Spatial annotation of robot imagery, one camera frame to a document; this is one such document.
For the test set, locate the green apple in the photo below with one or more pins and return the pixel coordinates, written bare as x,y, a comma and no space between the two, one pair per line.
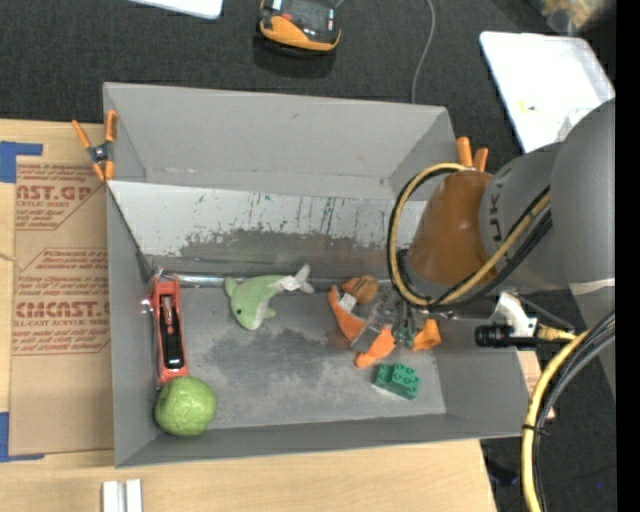
185,406

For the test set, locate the brown cardboard board red print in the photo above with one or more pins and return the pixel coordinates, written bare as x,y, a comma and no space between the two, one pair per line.
55,280

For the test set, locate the black cylinder on white bracket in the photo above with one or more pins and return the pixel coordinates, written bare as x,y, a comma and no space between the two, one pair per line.
500,334

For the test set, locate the orange plush toy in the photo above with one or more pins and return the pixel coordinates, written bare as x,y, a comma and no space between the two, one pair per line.
345,320

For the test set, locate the orange and black stapler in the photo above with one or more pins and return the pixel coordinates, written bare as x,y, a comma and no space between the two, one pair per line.
169,325

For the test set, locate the green plush dolphin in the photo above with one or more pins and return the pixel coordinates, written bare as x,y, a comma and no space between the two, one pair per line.
252,300

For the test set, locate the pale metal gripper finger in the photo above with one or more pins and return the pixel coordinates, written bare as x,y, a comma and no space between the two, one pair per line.
349,301
367,336

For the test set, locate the green toy brick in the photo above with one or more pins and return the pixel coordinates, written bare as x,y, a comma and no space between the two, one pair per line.
397,380

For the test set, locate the grey metal bin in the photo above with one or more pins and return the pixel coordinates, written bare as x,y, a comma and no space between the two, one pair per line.
300,360

